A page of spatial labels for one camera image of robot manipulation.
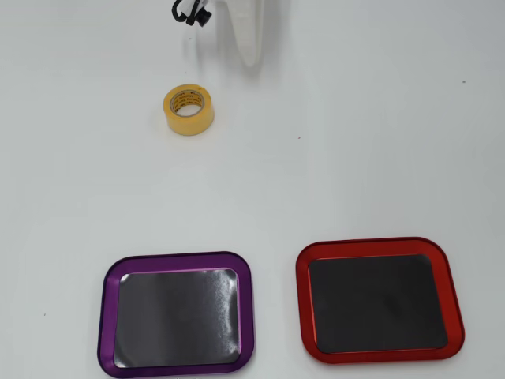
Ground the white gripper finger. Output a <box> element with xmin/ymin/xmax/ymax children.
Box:
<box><xmin>220</xmin><ymin>0</ymin><xmax>265</xmax><ymax>69</ymax></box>

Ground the yellow masking tape roll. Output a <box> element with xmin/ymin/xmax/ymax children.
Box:
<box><xmin>163</xmin><ymin>83</ymin><xmax>215</xmax><ymax>137</ymax></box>

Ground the purple metal tray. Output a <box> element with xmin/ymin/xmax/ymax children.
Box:
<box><xmin>96</xmin><ymin>250</ymin><xmax>256</xmax><ymax>379</ymax></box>

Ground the red metal tray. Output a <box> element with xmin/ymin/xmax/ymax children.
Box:
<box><xmin>294</xmin><ymin>236</ymin><xmax>466</xmax><ymax>365</ymax></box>

